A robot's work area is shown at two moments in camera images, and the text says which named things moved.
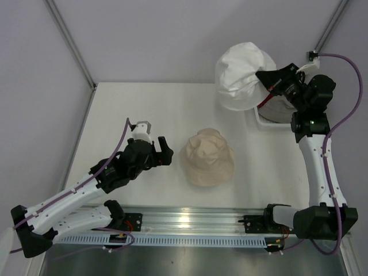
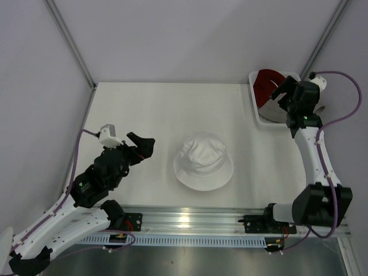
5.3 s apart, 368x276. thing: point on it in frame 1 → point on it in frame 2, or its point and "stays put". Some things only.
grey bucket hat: [278, 108] stays put
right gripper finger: [270, 78] → [288, 85]
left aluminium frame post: [68, 39] stays put
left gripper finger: [164, 157] → [145, 146]
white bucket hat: [238, 87] → [203, 163]
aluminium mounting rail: [213, 219] stays put
